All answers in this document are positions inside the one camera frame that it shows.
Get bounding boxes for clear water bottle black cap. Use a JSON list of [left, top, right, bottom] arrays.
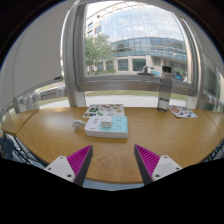
[[157, 65, 173, 112]]

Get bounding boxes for white coiled charger cable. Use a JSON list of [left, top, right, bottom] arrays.
[[71, 119, 87, 131]]

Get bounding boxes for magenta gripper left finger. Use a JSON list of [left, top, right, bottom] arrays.
[[45, 145, 93, 186]]

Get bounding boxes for white and teal power strip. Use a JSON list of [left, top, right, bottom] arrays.
[[84, 116, 128, 138]]

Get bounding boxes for green tree outside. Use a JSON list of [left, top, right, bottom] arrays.
[[85, 34, 113, 76]]

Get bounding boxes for colourful sticker sheet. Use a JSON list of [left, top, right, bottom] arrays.
[[169, 105, 197, 118], [83, 104, 124, 118]]

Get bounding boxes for white window frame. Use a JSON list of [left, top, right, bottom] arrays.
[[63, 0, 203, 108]]

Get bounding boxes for colourful sticker sheet right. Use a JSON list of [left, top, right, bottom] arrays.
[[169, 105, 197, 118]]

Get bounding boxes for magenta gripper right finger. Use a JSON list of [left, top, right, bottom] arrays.
[[134, 144, 181, 185]]

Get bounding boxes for white charger plug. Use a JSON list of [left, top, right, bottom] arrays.
[[101, 116, 112, 127]]

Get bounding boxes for glass office building outside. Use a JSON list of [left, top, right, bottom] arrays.
[[85, 1, 187, 79]]

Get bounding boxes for colourful sticker sheet left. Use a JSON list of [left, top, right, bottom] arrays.
[[83, 104, 124, 118]]

